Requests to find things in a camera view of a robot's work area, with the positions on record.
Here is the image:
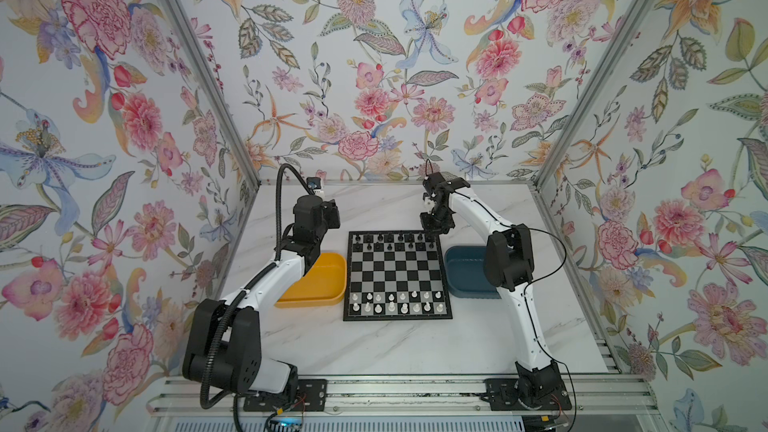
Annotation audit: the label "left aluminium corner post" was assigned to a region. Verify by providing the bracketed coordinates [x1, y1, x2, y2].
[159, 0, 261, 191]

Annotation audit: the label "white chess pieces on board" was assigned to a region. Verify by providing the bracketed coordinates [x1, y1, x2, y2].
[346, 291, 451, 318]

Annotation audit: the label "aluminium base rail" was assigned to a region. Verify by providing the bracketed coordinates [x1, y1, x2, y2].
[148, 373, 658, 417]

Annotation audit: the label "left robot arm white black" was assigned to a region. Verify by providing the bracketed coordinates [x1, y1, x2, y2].
[182, 195, 341, 409]

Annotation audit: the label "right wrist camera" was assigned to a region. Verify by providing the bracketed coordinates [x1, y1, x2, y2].
[422, 172, 447, 195]

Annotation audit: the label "black chess pieces on board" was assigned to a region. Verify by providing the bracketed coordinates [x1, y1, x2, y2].
[348, 231, 439, 253]

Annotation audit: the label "right aluminium corner post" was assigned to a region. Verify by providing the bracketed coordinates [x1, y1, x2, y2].
[532, 0, 667, 188]

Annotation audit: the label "black corrugated cable hose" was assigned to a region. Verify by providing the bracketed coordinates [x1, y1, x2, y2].
[199, 163, 316, 432]

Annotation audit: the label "yellow plastic tray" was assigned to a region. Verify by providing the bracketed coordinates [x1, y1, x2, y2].
[275, 252, 347, 308]

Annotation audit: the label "aluminium corner post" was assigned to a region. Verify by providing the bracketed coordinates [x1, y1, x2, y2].
[532, 0, 667, 188]
[159, 0, 261, 191]

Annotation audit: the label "black white chess board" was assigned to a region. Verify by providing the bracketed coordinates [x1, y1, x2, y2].
[343, 232, 453, 322]

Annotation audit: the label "dark teal plastic tray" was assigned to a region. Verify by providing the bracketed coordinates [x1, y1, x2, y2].
[444, 245, 500, 300]

